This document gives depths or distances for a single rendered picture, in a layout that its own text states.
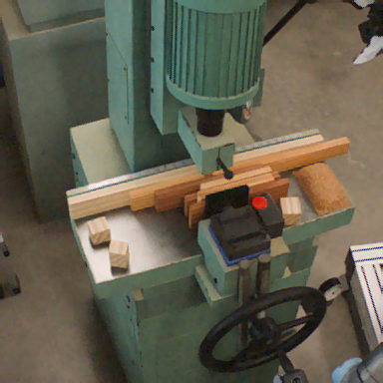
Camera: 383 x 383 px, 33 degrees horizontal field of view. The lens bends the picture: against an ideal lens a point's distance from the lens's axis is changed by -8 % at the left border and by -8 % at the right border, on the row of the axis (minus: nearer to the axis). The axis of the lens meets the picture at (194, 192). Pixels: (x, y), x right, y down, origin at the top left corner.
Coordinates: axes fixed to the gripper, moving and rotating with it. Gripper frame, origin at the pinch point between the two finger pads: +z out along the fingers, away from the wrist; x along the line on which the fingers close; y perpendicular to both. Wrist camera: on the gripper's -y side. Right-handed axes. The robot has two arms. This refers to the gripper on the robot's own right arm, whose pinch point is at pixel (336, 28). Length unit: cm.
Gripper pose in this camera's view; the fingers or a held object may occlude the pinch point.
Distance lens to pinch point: 125.6
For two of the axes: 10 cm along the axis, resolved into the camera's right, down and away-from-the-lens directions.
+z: -9.3, 2.5, -2.7
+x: 2.8, 9.6, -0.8
